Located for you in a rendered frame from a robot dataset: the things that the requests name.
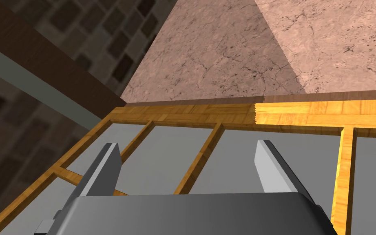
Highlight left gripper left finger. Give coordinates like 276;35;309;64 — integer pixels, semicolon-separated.
66;142;123;204

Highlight light wooden cupboard grey panels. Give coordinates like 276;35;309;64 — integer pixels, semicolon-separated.
0;99;376;235

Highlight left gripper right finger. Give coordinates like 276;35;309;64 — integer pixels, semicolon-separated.
254;140;316;204

